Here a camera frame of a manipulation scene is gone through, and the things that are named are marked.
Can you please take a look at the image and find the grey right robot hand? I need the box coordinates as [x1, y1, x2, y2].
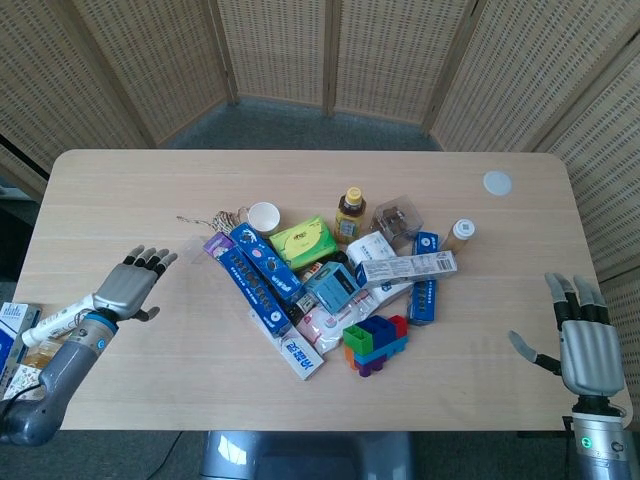
[507, 272, 627, 400]

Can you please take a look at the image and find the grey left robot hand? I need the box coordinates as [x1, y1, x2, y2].
[92, 244, 179, 322]

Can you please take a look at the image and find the clear small plastic container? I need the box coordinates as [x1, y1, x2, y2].
[180, 233, 217, 267]

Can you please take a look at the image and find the purple carton box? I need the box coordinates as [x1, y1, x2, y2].
[201, 231, 234, 262]

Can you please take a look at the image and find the long blue cookie box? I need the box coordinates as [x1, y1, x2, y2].
[217, 244, 294, 337]

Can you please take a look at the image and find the blue snack pack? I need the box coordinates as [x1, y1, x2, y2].
[229, 222, 307, 302]

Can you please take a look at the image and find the short blue cookie box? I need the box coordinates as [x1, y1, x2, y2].
[406, 230, 442, 327]

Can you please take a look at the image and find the white pink toothpaste box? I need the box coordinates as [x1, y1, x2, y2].
[248, 307, 327, 382]

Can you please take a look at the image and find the white blue toothpaste box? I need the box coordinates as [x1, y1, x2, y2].
[355, 249, 459, 291]

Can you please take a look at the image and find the light blue carton box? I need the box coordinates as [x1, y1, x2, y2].
[304, 261, 362, 315]

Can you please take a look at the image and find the clear cube box with contents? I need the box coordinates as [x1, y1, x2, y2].
[369, 196, 424, 249]

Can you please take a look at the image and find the white tube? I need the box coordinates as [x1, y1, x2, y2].
[19, 293, 97, 347]

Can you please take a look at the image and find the amber liquid bottle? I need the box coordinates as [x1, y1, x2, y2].
[21, 338, 67, 372]

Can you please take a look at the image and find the blue white carton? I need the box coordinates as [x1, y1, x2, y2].
[0, 300, 42, 381]

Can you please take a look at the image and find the braided twine bundle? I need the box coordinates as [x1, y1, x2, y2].
[175, 206, 251, 234]

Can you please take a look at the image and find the white paper cup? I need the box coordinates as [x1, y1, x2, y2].
[247, 201, 282, 237]

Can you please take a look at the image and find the amber bottle with white cap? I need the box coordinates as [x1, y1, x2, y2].
[439, 217, 477, 254]

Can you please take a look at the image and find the green tissue pack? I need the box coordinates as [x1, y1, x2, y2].
[269, 214, 341, 272]

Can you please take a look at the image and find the pink wet wipes pack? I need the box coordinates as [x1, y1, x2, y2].
[294, 287, 375, 357]

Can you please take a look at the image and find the colourful building block toy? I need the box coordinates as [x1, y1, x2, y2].
[341, 314, 411, 380]

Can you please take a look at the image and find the yellow-cap tea bottle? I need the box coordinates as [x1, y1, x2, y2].
[333, 186, 368, 246]

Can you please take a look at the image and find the white tissue pack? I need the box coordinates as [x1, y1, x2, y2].
[346, 231, 417, 302]

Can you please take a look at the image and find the woven folding screen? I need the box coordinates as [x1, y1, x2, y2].
[0, 0, 640, 431]

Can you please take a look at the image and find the black cable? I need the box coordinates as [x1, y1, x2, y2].
[0, 383, 47, 419]

